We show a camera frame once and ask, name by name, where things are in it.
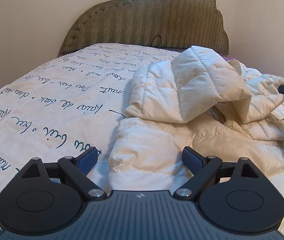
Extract cream puffer jacket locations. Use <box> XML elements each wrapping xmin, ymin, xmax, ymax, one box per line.
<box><xmin>107</xmin><ymin>46</ymin><xmax>284</xmax><ymax>235</ymax></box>

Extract white script-print bed quilt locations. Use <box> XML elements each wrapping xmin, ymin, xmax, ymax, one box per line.
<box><xmin>0</xmin><ymin>43</ymin><xmax>177</xmax><ymax>192</ymax></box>

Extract green upholstered headboard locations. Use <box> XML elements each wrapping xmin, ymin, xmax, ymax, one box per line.
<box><xmin>58</xmin><ymin>0</ymin><xmax>229</xmax><ymax>56</ymax></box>

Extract black cable at headboard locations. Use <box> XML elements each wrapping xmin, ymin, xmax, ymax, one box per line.
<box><xmin>150</xmin><ymin>34</ymin><xmax>163</xmax><ymax>47</ymax></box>

